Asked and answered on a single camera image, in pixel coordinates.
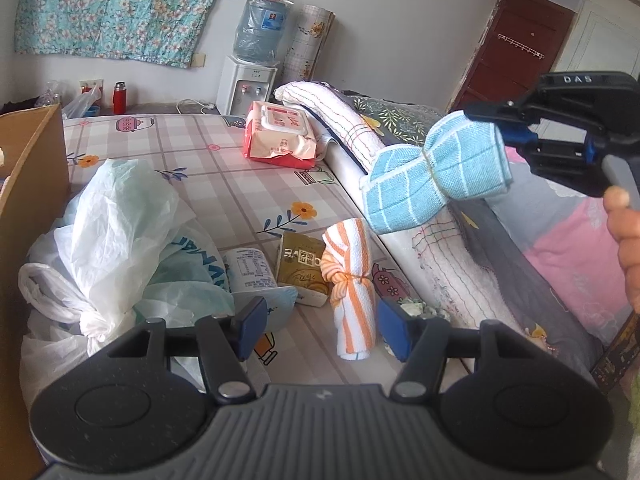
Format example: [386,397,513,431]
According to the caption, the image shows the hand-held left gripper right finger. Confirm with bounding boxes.
[377,300,523,403]

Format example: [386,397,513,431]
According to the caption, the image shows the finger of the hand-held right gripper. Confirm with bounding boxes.
[502,127,601,183]
[462,92,543,123]

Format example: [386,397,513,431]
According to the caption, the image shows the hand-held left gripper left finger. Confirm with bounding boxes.
[104,296,269,406]

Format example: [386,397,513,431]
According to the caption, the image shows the white blue tissue pack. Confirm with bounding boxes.
[221,247,299,333]

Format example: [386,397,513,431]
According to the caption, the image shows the orange striped towel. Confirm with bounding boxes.
[320,217,377,362]

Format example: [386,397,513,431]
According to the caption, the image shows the gold tissue pack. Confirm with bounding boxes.
[275,231,331,307]

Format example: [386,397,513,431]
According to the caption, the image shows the blue checkered towel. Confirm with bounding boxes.
[359,111,515,235]

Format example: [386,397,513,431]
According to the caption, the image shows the brown cardboard box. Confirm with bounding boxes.
[0,103,70,441]

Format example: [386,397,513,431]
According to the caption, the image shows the person's right hand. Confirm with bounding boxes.
[602,185,640,311]

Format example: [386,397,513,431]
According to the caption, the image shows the brown door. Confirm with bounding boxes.
[450,0,575,111]

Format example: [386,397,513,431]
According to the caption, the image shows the white hook rack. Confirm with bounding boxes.
[497,33,543,58]

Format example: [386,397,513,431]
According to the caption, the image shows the white door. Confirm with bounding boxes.
[550,0,640,81]

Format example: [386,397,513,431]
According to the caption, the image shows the blue printed plastic bag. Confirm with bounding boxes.
[145,232,236,321]

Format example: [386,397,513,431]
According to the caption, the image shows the grey pink quilt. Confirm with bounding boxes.
[450,160,640,361]

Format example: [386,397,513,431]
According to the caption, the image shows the dark floral pillow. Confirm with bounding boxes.
[345,95,446,148]

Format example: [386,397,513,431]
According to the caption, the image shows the white striped folded blanket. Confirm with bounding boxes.
[274,80,511,333]

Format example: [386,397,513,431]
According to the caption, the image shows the white plastic bag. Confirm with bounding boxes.
[19,159,236,396]

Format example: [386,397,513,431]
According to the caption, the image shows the red wet wipes pack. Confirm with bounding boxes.
[243,101,318,168]

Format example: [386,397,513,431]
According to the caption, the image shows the dark patterned cloth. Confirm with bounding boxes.
[591,312,640,392]

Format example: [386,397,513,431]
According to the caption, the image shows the rolled floral mat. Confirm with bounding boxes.
[281,4,336,85]

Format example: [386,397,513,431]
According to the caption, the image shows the blue water jug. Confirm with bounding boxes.
[234,0,293,67]

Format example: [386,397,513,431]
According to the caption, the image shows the clear plastic bag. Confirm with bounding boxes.
[62,85,103,118]

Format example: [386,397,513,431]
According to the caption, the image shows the teal floral wall cloth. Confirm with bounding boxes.
[15,0,246,68]

